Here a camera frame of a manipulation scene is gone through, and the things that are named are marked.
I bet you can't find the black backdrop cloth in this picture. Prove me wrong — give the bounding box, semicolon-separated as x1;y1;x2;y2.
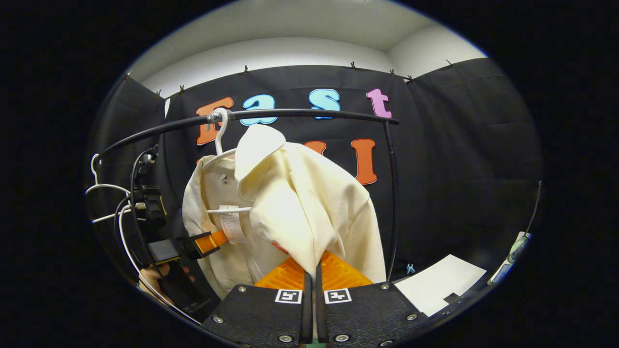
85;58;543;290

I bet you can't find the white cable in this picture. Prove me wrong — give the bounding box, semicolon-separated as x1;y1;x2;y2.
118;203;203;325

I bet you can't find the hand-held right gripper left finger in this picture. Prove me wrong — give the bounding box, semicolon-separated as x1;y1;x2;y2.
201;256;314;345

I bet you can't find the white side table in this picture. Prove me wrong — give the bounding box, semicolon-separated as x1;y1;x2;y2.
487;231;532;286

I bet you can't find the white clothes hanger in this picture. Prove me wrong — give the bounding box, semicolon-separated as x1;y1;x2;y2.
202;108;253;214
85;154;146;224

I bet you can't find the cream button shirt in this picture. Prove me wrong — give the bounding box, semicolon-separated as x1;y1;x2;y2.
182;124;386;300

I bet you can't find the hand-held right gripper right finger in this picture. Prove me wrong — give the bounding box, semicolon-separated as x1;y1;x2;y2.
315;250;430;346

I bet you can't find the black clothes rack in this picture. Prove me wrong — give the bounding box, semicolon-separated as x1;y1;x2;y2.
92;108;400;282

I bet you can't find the round glass bowl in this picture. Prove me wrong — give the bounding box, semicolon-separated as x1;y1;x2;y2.
508;233;531;264

